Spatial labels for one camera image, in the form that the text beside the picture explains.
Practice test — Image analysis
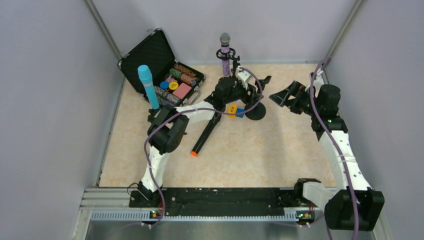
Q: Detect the purple glitter microphone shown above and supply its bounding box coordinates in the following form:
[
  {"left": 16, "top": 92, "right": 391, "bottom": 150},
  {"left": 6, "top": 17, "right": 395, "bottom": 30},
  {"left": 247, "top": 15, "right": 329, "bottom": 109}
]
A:
[{"left": 219, "top": 32, "right": 231, "bottom": 77}]

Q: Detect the black tripod mic stand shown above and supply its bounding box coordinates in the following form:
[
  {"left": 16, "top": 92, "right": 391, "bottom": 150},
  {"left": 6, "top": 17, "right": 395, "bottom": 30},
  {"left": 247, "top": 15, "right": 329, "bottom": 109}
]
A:
[{"left": 147, "top": 107, "right": 168, "bottom": 126}]

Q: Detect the teal blue microphone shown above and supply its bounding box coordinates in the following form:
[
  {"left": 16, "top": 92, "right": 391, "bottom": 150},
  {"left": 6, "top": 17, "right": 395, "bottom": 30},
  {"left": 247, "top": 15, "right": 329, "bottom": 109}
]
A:
[{"left": 137, "top": 64, "right": 160, "bottom": 110}]

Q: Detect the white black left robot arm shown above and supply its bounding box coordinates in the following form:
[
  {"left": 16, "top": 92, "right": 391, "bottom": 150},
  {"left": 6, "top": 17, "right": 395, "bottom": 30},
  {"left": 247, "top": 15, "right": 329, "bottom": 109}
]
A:
[{"left": 137, "top": 75, "right": 272, "bottom": 195}]

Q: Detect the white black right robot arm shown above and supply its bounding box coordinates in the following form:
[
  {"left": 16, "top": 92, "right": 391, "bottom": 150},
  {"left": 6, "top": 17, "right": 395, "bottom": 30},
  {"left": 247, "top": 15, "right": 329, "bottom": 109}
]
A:
[{"left": 269, "top": 75, "right": 385, "bottom": 232}]

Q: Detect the black round base stand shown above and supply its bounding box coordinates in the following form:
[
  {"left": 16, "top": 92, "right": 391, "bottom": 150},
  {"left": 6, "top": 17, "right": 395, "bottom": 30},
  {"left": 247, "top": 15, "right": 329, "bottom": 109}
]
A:
[{"left": 245, "top": 75, "right": 273, "bottom": 121}]

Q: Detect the blue toy block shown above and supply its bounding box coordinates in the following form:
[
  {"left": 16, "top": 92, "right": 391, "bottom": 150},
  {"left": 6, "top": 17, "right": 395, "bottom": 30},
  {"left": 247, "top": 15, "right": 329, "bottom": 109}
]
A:
[{"left": 235, "top": 108, "right": 245, "bottom": 118}]

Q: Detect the yellow toy traffic light block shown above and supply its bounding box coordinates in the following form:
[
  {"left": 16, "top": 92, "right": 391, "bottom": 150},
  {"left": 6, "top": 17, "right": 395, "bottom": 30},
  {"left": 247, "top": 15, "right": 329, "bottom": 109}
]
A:
[{"left": 227, "top": 104, "right": 238, "bottom": 118}]

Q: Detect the black orange-tipped microphone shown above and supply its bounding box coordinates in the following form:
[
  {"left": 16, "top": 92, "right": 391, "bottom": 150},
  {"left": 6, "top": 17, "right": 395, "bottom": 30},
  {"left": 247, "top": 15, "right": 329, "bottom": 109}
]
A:
[{"left": 191, "top": 113, "right": 222, "bottom": 157}]

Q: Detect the red card deck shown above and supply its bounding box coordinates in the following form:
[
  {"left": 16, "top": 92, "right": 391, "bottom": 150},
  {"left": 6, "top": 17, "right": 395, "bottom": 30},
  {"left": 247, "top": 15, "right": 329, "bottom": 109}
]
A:
[{"left": 172, "top": 83, "right": 192, "bottom": 100}]

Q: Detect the red tan chip stack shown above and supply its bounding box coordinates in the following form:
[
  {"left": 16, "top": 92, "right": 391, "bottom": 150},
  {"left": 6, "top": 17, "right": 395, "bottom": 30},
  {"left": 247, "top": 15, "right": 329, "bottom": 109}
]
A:
[{"left": 169, "top": 63, "right": 201, "bottom": 87}]

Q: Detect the black poker chip case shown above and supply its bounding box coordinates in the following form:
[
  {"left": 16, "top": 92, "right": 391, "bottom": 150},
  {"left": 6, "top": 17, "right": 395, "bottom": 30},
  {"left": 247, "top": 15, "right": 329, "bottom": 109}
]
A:
[{"left": 118, "top": 28, "right": 206, "bottom": 107}]

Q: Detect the yellow big blind button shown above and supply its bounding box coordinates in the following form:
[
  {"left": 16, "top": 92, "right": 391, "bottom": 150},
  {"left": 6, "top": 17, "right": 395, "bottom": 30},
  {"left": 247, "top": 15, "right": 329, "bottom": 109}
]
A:
[{"left": 168, "top": 81, "right": 179, "bottom": 91}]

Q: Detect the purple chip stack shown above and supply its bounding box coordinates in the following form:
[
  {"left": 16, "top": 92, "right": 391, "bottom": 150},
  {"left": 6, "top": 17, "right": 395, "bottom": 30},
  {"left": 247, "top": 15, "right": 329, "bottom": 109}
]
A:
[{"left": 158, "top": 98, "right": 175, "bottom": 107}]

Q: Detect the blue dealer button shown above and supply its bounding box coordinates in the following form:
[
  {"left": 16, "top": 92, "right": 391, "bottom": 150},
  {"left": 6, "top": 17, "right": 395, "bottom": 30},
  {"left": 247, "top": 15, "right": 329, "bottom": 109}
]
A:
[{"left": 159, "top": 81, "right": 170, "bottom": 90}]

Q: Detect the blue tan chip stack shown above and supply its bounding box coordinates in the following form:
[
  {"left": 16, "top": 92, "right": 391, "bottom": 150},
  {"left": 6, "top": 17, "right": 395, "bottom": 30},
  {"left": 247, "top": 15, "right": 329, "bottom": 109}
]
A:
[{"left": 154, "top": 86, "right": 182, "bottom": 106}]

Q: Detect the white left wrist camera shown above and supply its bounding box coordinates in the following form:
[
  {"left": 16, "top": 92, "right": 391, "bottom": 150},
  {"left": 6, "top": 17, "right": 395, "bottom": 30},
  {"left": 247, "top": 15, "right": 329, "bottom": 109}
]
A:
[{"left": 235, "top": 66, "right": 252, "bottom": 90}]

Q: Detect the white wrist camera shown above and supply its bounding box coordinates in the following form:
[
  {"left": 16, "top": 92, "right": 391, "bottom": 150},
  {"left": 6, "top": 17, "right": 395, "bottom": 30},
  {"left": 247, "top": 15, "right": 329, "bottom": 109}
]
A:
[
  {"left": 309, "top": 67, "right": 325, "bottom": 94},
  {"left": 235, "top": 66, "right": 252, "bottom": 90}
]

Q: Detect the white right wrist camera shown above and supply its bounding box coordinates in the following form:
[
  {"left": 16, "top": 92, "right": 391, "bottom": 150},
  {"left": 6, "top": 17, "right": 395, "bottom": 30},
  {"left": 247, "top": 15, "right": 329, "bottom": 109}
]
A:
[{"left": 309, "top": 67, "right": 325, "bottom": 94}]

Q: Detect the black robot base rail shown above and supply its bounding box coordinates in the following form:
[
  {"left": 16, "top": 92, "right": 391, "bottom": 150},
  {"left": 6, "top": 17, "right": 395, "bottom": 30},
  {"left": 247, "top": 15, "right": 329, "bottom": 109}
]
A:
[{"left": 129, "top": 187, "right": 317, "bottom": 218}]

